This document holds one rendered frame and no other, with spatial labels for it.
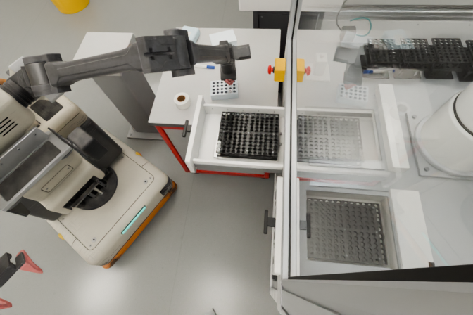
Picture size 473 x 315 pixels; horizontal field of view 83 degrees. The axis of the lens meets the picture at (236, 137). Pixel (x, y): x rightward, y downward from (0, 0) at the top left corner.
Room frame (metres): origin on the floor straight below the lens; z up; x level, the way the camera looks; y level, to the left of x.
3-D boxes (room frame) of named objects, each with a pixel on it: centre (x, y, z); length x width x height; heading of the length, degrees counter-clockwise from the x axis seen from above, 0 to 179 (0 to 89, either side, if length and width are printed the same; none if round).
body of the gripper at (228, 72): (0.80, -0.01, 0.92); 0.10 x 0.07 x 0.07; 174
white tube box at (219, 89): (0.79, 0.02, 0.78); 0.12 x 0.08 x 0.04; 84
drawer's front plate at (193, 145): (0.53, 0.15, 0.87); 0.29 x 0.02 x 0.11; 166
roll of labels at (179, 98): (0.76, 0.22, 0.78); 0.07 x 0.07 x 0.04
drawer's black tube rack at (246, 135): (0.48, -0.05, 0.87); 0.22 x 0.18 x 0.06; 76
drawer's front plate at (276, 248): (0.14, -0.09, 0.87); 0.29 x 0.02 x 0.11; 166
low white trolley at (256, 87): (0.92, 0.03, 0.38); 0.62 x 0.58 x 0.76; 166
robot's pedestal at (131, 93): (1.19, 0.65, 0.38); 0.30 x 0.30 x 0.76; 77
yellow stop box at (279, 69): (0.77, -0.22, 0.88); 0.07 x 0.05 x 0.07; 166
